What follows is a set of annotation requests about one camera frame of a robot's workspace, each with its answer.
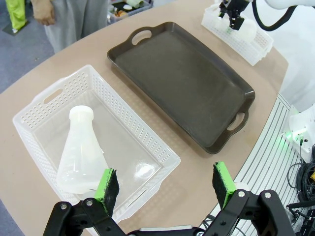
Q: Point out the person's right hand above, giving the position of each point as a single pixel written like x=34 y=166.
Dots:
x=44 y=12

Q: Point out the dark brown serving tray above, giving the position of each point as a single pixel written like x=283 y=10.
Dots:
x=182 y=81

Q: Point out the person's grey trousers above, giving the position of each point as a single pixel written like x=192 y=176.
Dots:
x=73 y=22

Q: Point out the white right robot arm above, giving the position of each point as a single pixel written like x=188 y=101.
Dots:
x=300 y=125

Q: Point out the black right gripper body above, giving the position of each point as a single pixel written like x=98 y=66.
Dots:
x=232 y=7

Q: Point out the lime green garment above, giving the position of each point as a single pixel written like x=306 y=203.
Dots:
x=16 y=12

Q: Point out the white perforated plastic basket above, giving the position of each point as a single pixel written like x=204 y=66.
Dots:
x=137 y=137
x=246 y=46

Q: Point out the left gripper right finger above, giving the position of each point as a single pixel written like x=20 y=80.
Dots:
x=221 y=184

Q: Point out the aluminium profile mounting platform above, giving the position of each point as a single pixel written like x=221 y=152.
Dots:
x=265 y=152

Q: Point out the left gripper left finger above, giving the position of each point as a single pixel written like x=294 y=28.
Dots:
x=108 y=194

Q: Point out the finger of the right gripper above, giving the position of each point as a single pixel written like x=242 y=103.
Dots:
x=222 y=13
x=235 y=22

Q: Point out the translucent white conical flask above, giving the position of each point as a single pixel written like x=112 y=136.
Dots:
x=78 y=152
x=247 y=30

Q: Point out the cluttered grey storage bin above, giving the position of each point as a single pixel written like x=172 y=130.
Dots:
x=130 y=7

